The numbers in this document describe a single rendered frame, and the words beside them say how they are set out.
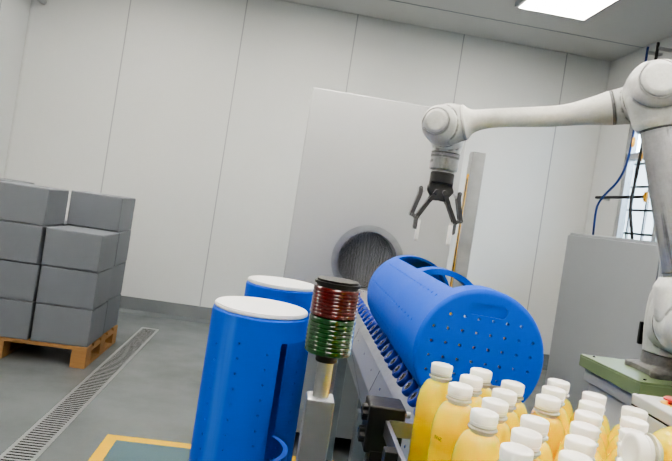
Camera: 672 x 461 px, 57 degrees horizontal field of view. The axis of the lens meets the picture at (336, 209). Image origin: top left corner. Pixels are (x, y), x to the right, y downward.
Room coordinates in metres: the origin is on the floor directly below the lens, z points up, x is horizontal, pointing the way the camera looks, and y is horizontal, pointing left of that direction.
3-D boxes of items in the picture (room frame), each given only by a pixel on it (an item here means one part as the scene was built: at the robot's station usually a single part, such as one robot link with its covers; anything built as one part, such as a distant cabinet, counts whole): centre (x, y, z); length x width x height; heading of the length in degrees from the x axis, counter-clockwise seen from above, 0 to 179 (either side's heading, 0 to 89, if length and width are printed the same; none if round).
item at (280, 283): (2.43, 0.16, 1.03); 0.28 x 0.28 x 0.01
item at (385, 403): (1.18, -0.16, 0.95); 0.10 x 0.07 x 0.10; 94
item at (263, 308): (1.82, 0.17, 1.03); 0.28 x 0.28 x 0.01
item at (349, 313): (0.83, -0.02, 1.23); 0.06 x 0.06 x 0.04
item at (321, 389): (0.83, -0.02, 1.18); 0.06 x 0.06 x 0.16
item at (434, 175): (1.92, -0.31, 1.47); 0.08 x 0.07 x 0.09; 94
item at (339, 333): (0.83, -0.02, 1.18); 0.06 x 0.06 x 0.05
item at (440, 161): (1.92, -0.31, 1.55); 0.09 x 0.09 x 0.06
